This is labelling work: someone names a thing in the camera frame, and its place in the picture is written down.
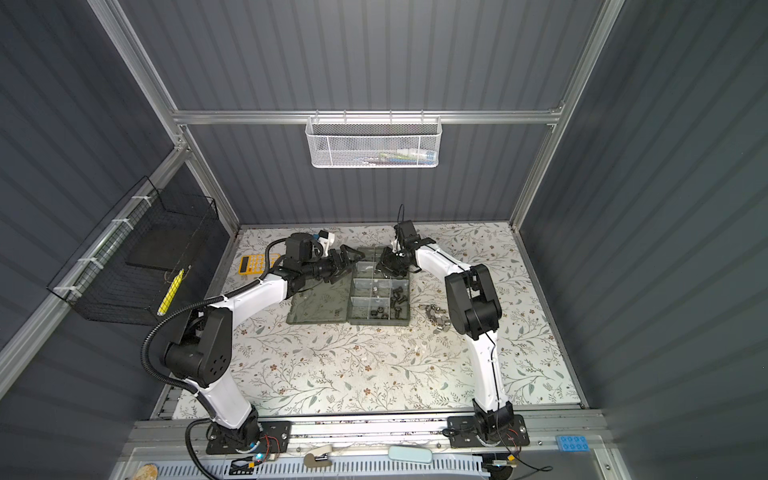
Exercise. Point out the yellow marker pen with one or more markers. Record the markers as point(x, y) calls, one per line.
point(170, 294)

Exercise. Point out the white wire mesh basket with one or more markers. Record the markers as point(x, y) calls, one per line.
point(348, 145)

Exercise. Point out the black hex nuts in organizer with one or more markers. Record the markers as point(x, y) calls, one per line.
point(380, 313)

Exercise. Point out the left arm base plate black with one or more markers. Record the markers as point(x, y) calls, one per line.
point(270, 437)

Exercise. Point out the black wire mesh basket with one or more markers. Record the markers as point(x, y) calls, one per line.
point(123, 276)

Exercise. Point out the floral patterned table mat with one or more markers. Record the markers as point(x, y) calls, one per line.
point(285, 369)

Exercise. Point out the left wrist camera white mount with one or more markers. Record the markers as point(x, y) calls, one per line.
point(326, 240)

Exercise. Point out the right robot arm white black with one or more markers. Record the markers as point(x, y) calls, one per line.
point(474, 311)

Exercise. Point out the yellow calculator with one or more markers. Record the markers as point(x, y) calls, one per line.
point(255, 264)

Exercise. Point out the clear green compartment organizer box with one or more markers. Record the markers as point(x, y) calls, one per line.
point(350, 299)

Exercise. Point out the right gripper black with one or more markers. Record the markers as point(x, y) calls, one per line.
point(387, 266)

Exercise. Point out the blue lego brick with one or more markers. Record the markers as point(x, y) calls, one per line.
point(572, 443)

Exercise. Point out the pile of screws and nuts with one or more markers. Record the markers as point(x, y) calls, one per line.
point(437, 317)

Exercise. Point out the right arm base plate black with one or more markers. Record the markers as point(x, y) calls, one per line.
point(465, 431)

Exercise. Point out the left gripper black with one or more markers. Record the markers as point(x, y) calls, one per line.
point(340, 270)

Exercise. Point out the black bolt in organizer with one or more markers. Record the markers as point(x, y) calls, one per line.
point(398, 299)

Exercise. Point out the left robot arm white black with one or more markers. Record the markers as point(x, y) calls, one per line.
point(198, 354)

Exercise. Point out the beige tape dispenser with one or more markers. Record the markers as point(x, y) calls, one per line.
point(318, 457)

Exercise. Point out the light blue oval object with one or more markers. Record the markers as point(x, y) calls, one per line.
point(410, 454)

